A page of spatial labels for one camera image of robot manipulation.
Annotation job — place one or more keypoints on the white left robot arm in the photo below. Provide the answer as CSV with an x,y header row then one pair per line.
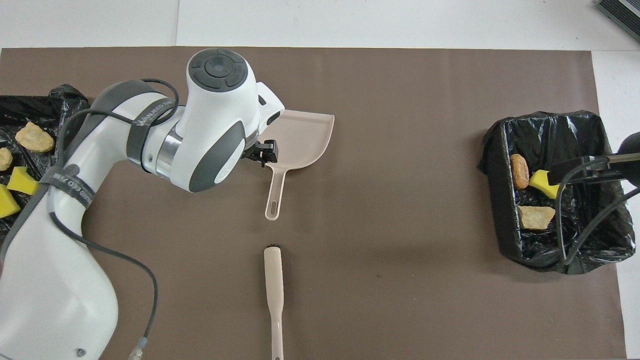
x,y
50,280

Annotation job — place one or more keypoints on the beige plastic dustpan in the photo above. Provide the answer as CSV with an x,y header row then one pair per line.
x,y
300,140

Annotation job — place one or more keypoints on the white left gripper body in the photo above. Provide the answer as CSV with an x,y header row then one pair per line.
x,y
270,112

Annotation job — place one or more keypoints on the beige hand brush black bristles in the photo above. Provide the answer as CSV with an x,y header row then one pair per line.
x,y
274,280

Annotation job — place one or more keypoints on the beige foam chunk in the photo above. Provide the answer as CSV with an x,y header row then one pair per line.
x,y
536,217
4,159
34,137

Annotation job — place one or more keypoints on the green yellow notched sponge piece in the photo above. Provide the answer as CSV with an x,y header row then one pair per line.
x,y
7,202

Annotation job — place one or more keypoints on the black bag lined bin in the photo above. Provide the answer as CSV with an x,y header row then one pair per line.
x,y
595,135
55,110

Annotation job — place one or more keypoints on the brown paper table mat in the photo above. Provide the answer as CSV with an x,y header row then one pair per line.
x,y
400,100

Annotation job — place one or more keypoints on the brown oval cork sponge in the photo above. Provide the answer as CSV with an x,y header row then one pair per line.
x,y
520,171

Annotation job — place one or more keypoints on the grey ribbed device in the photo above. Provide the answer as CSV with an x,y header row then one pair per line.
x,y
625,12

